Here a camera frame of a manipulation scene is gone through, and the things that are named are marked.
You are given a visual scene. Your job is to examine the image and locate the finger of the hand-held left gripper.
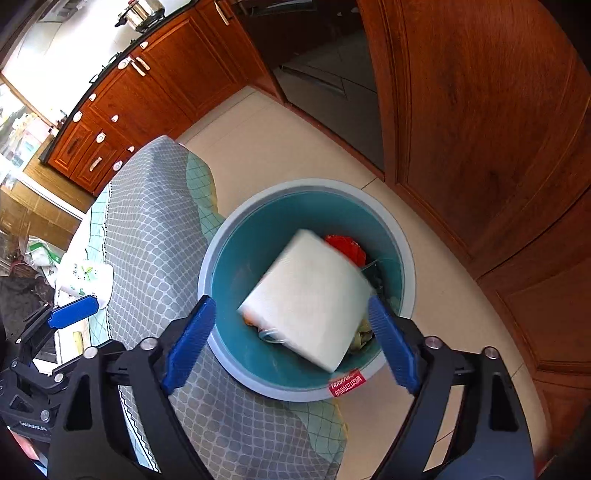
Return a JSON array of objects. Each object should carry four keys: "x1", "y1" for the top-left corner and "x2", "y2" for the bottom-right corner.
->
[
  {"x1": 46, "y1": 354, "x2": 84, "y2": 384},
  {"x1": 14, "y1": 296, "x2": 100, "y2": 365}
]

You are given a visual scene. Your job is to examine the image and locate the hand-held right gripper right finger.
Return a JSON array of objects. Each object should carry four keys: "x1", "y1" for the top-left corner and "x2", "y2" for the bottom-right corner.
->
[{"x1": 368, "y1": 295, "x2": 536, "y2": 480}]

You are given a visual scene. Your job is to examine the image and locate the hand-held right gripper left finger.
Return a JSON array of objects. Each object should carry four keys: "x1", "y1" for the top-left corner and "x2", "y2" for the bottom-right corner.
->
[{"x1": 48, "y1": 295, "x2": 217, "y2": 480}]

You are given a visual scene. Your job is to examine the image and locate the pale yellow wrapper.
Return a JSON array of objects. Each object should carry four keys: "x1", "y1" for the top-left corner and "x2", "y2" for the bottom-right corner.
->
[{"x1": 348, "y1": 316, "x2": 384, "y2": 356}]

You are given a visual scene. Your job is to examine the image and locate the grey bin with teal liner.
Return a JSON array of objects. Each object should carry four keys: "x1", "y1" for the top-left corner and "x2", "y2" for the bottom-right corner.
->
[{"x1": 198, "y1": 179, "x2": 419, "y2": 402}]

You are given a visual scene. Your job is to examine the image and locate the red yellow snack wrapper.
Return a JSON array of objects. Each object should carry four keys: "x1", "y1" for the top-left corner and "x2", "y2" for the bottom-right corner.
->
[{"x1": 323, "y1": 234, "x2": 368, "y2": 268}]

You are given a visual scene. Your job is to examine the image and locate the white green tissue packet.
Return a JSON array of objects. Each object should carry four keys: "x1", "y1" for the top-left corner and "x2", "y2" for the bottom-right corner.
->
[{"x1": 54, "y1": 261, "x2": 115, "y2": 308}]

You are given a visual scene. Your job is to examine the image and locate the white green plastic bag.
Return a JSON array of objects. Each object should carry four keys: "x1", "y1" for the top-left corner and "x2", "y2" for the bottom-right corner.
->
[{"x1": 25, "y1": 235, "x2": 68, "y2": 268}]

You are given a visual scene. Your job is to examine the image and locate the grey green quilted tablecloth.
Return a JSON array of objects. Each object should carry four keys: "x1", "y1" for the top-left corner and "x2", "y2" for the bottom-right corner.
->
[{"x1": 53, "y1": 135, "x2": 348, "y2": 480}]

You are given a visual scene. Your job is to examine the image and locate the wooden cabinet with panel door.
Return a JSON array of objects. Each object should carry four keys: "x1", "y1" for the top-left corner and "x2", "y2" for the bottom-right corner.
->
[{"x1": 358, "y1": 0, "x2": 591, "y2": 480}]

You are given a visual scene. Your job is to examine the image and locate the wooden cabinet with drawers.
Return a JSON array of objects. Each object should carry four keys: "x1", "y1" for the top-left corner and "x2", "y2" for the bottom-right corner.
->
[{"x1": 39, "y1": 0, "x2": 284, "y2": 197}]

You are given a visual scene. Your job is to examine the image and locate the built-in black oven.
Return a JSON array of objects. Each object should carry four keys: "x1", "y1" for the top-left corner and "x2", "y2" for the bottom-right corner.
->
[{"x1": 231, "y1": 0, "x2": 386, "y2": 172}]

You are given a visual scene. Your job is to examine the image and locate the steel cooking pot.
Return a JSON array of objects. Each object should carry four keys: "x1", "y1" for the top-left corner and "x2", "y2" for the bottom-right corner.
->
[{"x1": 117, "y1": 0, "x2": 166, "y2": 33}]

